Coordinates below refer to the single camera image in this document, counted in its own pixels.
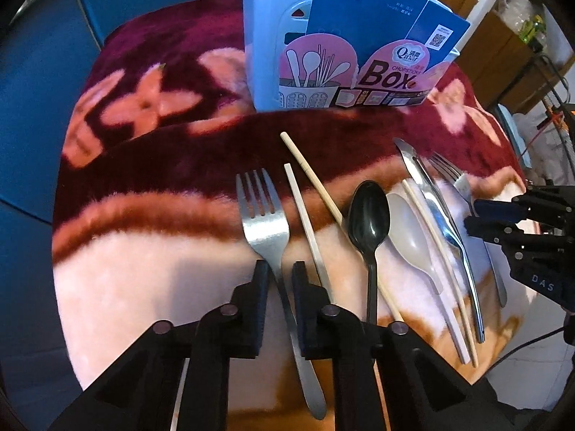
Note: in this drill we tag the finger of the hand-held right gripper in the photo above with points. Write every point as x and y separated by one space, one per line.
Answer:
489 230
494 208

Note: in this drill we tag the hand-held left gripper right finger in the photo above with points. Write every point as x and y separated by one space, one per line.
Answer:
298 280

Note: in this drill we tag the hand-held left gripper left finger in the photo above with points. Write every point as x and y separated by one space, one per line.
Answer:
265 280

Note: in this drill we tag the small steel fork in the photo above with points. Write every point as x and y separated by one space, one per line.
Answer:
456 182

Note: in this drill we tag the large steel fork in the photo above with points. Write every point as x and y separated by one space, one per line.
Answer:
265 233

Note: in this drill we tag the white chopstick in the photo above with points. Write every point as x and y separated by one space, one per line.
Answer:
305 224
456 332

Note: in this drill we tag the steel table knife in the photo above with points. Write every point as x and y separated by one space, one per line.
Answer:
426 184

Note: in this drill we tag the wooden chopstick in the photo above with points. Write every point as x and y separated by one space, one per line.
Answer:
420 210
314 175

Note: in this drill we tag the white plastic spoon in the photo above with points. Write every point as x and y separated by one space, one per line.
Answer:
404 233

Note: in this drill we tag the black plastic spoon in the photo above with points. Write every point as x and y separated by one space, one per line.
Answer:
368 215

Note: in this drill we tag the blue chopstick box holder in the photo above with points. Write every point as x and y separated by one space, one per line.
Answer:
265 54

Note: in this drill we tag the maroon pink floral blanket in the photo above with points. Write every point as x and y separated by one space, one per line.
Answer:
157 256

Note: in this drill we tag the wooden side cabinet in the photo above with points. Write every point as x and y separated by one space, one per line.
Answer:
507 63

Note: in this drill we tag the clear plastic bags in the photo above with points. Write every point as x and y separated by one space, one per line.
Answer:
521 9

